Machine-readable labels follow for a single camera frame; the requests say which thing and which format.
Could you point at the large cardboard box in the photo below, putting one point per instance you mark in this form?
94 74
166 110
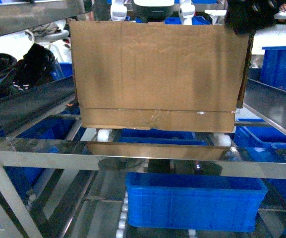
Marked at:
158 76

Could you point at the black clothing pile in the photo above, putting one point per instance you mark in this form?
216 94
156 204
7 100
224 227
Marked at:
33 70

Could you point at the blue plastic bin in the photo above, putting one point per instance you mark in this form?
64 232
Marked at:
193 202
273 71

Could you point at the stainless steel shelf rack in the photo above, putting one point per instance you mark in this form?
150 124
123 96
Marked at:
59 178

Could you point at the white humanoid robot background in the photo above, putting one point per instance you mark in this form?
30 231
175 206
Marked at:
153 10

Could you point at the blue plastic bin upper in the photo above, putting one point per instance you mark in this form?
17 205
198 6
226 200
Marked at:
273 71

